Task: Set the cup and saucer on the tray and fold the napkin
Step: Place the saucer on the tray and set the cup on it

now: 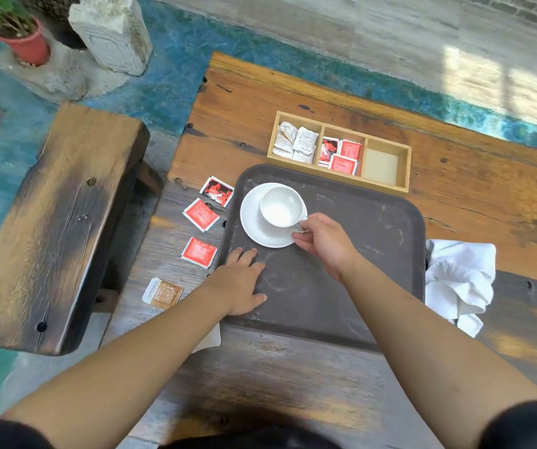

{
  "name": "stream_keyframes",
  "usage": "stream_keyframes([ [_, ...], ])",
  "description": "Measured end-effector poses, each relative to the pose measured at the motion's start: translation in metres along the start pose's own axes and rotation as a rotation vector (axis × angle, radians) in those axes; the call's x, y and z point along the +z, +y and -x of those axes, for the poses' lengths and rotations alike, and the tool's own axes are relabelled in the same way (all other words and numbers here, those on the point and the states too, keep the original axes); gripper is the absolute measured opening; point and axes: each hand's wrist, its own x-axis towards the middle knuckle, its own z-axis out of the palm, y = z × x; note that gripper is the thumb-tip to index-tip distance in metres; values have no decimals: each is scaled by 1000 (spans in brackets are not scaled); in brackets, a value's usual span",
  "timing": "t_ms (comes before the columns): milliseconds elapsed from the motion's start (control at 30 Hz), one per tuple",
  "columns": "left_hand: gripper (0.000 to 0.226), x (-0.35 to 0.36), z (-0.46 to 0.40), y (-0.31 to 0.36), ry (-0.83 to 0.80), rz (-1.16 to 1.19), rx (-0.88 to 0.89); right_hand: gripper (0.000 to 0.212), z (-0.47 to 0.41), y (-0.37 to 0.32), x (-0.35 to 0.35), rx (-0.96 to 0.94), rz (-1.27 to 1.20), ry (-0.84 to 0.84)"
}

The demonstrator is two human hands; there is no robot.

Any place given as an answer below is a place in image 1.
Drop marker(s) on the person's left hand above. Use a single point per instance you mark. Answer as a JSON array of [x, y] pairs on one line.
[[236, 287]]

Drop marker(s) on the person's right hand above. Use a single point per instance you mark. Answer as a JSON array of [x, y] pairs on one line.
[[327, 243]]

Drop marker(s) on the dark brown tray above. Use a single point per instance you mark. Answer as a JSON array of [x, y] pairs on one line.
[[381, 257]]

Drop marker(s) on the white teacup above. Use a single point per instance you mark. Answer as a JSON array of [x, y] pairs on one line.
[[280, 208]]

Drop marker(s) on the white saucer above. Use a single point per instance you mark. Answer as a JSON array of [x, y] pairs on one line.
[[252, 224]]

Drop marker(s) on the white cloth napkin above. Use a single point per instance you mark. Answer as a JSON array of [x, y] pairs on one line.
[[460, 275]]

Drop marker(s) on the person's right forearm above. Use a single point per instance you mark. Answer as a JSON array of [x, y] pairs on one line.
[[437, 360]]

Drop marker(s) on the person's left forearm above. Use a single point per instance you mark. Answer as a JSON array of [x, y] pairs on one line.
[[123, 374]]

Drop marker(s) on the wooden compartment box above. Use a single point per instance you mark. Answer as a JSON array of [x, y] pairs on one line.
[[381, 165]]

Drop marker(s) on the wooden table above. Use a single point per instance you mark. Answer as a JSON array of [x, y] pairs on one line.
[[474, 196]]

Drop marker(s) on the wooden bench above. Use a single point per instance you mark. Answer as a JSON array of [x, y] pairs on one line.
[[53, 229]]

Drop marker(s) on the flat grey stone base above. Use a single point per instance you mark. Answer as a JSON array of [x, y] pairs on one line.
[[62, 79]]

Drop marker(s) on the black shirt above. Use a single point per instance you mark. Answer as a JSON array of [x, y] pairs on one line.
[[530, 430]]

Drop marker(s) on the carved grey stone block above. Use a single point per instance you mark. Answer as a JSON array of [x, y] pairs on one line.
[[109, 37]]

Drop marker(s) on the green plant red pot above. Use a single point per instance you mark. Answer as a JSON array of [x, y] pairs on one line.
[[27, 46]]

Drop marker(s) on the tall plant dark pot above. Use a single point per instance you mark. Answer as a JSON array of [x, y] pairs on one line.
[[51, 6]]

